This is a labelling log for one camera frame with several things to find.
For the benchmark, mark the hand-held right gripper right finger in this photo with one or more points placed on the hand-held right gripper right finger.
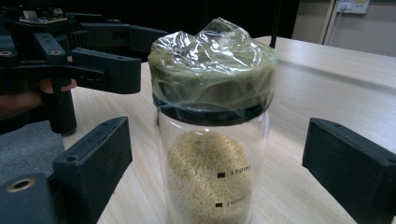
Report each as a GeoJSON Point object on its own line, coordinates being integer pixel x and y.
{"type": "Point", "coordinates": [351, 168]}

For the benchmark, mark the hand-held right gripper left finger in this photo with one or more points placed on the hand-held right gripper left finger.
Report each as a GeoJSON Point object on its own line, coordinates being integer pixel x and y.
{"type": "Point", "coordinates": [93, 168]}

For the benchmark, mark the gold-lidded glass jar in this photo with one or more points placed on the gold-lidded glass jar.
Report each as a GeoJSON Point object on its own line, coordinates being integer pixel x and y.
{"type": "Point", "coordinates": [211, 174]}

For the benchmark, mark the white wall socket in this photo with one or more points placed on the white wall socket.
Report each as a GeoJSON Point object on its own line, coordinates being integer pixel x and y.
{"type": "Point", "coordinates": [355, 6]}

